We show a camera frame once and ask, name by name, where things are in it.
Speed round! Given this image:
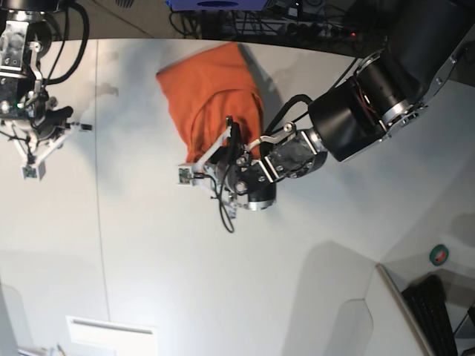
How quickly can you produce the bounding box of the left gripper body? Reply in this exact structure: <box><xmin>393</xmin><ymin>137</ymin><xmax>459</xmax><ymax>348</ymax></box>
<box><xmin>217</xmin><ymin>144</ymin><xmax>277</xmax><ymax>217</ymax></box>

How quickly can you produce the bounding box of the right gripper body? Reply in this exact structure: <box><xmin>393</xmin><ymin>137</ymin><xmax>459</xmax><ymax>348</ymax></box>
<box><xmin>14</xmin><ymin>106</ymin><xmax>73</xmax><ymax>147</ymax></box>

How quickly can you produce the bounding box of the orange t-shirt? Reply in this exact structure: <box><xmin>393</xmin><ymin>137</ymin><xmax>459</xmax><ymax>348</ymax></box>
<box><xmin>156</xmin><ymin>42</ymin><xmax>263</xmax><ymax>162</ymax></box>

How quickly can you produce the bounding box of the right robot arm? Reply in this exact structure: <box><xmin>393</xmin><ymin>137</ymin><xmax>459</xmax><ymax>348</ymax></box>
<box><xmin>1</xmin><ymin>1</ymin><xmax>90</xmax><ymax>149</ymax></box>

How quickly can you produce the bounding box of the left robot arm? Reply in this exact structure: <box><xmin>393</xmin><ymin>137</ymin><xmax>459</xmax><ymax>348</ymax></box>
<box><xmin>205</xmin><ymin>1</ymin><xmax>474</xmax><ymax>216</ymax></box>

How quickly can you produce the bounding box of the white paper sheet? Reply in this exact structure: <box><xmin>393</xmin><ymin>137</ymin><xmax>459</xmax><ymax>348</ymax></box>
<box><xmin>66</xmin><ymin>315</ymin><xmax>159</xmax><ymax>355</ymax></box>

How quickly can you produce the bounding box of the green tape roll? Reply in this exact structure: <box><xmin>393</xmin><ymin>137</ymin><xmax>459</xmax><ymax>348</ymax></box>
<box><xmin>429</xmin><ymin>244</ymin><xmax>450</xmax><ymax>266</ymax></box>

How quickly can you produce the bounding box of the black keyboard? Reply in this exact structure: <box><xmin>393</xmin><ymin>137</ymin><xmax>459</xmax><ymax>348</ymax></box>
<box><xmin>402</xmin><ymin>274</ymin><xmax>458</xmax><ymax>356</ymax></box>

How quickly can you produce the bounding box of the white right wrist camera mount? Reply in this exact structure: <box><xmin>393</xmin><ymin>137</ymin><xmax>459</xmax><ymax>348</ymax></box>
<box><xmin>1</xmin><ymin>120</ymin><xmax>93</xmax><ymax>181</ymax></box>

